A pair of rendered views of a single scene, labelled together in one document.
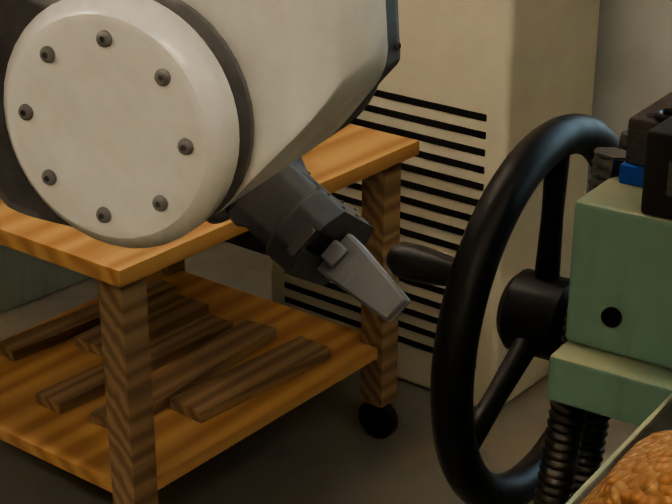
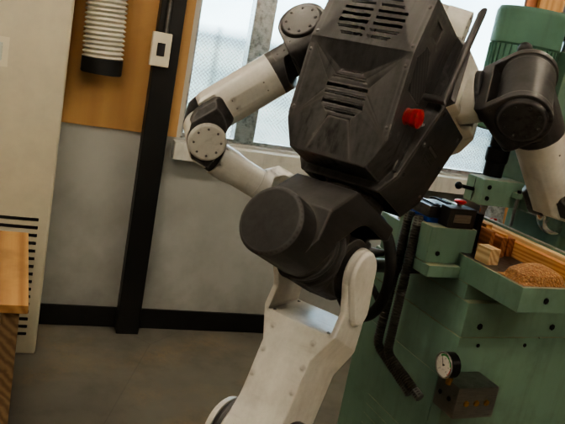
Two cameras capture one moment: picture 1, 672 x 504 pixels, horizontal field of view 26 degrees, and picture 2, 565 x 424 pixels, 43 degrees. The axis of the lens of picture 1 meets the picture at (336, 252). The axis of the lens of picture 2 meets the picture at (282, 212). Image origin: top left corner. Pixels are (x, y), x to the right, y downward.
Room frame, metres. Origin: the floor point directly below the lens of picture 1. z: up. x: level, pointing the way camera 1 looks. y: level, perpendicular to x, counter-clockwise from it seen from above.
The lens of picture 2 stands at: (0.24, 1.49, 1.31)
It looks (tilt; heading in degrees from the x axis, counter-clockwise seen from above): 13 degrees down; 300
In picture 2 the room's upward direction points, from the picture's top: 11 degrees clockwise
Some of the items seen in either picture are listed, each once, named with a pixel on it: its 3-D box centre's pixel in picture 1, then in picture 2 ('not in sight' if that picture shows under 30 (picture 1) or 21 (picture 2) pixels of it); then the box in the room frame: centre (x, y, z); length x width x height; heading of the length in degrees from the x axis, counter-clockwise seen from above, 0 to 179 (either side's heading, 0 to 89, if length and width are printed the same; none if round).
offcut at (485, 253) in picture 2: not in sight; (488, 254); (0.65, -0.20, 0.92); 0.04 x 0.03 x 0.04; 152
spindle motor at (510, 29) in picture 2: not in sight; (518, 71); (0.75, -0.43, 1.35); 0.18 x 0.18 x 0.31
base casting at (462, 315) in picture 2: not in sight; (498, 288); (0.68, -0.53, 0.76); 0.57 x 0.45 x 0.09; 56
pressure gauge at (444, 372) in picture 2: not in sight; (448, 368); (0.65, -0.11, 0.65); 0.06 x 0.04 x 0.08; 146
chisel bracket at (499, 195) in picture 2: not in sight; (493, 193); (0.73, -0.45, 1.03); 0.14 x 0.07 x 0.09; 56
